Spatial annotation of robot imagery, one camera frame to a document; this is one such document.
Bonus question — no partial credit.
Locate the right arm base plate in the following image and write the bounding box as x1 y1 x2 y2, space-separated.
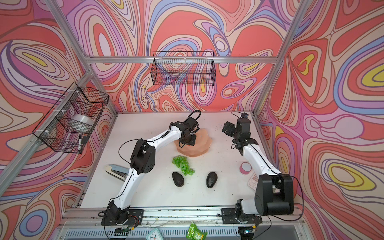
218 208 263 226

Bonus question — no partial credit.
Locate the black wire basket left wall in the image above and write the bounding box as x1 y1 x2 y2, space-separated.
32 83 109 154

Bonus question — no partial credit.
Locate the pink tape roll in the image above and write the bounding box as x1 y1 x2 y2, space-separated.
239 162 252 175

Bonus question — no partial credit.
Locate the green fake grape bunch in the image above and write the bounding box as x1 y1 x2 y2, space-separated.
172 156 195 176

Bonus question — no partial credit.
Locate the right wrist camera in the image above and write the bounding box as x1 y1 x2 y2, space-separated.
241 113 249 119

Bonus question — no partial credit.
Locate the pink white calculator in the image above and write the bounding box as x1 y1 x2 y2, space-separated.
248 173 259 191

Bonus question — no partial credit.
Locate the dark fake avocado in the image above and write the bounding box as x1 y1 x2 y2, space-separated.
172 172 185 187
206 172 218 189

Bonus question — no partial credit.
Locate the black marker pen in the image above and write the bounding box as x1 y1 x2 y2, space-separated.
78 135 82 153

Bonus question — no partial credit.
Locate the green snack packet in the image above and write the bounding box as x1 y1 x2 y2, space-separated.
186 223 208 240

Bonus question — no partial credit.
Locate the silver tape roll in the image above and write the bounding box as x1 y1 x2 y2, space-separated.
70 114 94 132

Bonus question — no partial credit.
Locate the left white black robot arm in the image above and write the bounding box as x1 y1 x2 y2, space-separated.
102 110 202 226

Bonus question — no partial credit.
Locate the teal small clock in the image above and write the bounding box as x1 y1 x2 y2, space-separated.
146 228 164 240

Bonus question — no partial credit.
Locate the silver stapler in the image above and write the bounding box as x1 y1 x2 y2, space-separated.
104 164 130 182

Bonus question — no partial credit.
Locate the black wire basket back wall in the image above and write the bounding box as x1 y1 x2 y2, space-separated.
151 51 216 86

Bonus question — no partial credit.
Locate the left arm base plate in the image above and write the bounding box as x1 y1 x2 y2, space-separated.
98 209 144 227

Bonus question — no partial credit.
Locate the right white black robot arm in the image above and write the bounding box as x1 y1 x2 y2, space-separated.
222 113 294 216

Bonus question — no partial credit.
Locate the aluminium front rail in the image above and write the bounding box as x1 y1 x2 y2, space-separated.
59 205 304 229

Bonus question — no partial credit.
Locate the peach scalloped fruit bowl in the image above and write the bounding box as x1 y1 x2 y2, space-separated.
174 129 213 158

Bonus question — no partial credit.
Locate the black wire basket wall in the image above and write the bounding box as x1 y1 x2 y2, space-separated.
151 51 216 86
32 83 109 154

